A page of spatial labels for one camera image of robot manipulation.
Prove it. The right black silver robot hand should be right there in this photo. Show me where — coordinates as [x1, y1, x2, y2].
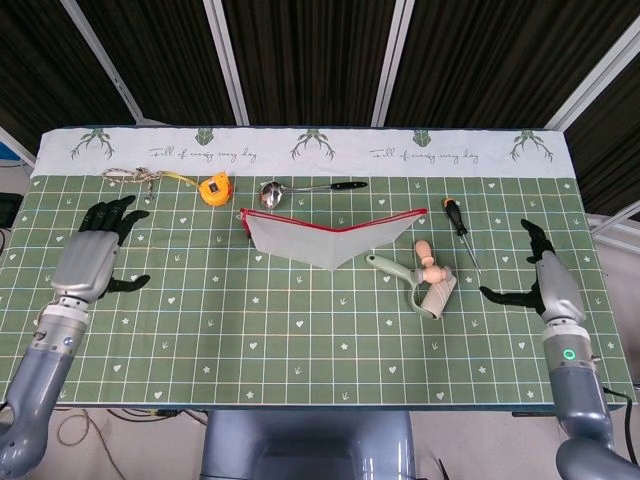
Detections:
[479, 218, 586, 326]

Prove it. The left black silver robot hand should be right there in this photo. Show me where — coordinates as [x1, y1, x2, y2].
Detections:
[49, 194, 151, 304]

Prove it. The clear mesh zipper pouch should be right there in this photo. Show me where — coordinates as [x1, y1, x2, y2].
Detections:
[238, 207, 430, 273]

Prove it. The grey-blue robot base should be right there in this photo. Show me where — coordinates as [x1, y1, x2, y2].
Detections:
[199, 409, 416, 480]

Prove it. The green grid-patterned tablecloth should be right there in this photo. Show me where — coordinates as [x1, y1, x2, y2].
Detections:
[0, 127, 639, 407]

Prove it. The wooden peg massager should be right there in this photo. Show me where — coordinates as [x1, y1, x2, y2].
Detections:
[413, 240, 448, 284]

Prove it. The yellow tape measure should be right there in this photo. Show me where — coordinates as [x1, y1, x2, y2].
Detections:
[158, 170, 235, 207]

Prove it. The braided beige rope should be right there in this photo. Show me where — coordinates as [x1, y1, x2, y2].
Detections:
[102, 166, 166, 204]

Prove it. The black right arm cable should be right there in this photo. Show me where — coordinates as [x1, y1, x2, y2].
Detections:
[601, 386, 633, 442]

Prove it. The black handled screwdriver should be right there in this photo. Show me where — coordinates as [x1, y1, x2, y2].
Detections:
[440, 197, 482, 274]

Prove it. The black cable bundle under table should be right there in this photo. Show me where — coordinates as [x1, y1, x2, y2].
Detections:
[107, 407, 207, 422]

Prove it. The thin tan floor cable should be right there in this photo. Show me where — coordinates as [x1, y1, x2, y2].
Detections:
[54, 407, 126, 480]

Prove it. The steel ladle black handle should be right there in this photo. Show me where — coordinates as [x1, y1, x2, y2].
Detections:
[258, 180, 369, 212]

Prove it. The white metal frame post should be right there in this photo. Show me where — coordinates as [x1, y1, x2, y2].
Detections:
[544, 14, 640, 132]
[59, 0, 147, 125]
[202, 0, 250, 126]
[369, 0, 416, 127]

